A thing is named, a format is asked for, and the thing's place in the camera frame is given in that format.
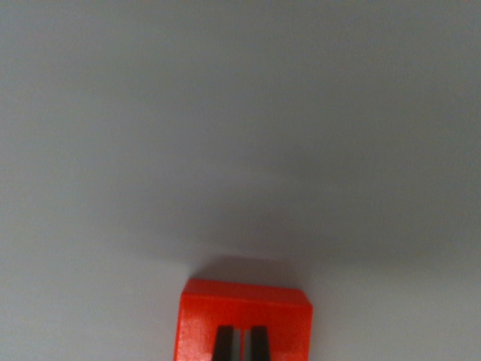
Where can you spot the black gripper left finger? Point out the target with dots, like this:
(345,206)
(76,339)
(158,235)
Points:
(224,344)

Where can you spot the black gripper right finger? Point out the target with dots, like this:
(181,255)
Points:
(259,344)

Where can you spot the red cube block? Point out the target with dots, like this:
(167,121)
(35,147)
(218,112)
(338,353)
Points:
(285,327)

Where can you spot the white plastic tray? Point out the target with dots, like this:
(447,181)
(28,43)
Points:
(263,131)

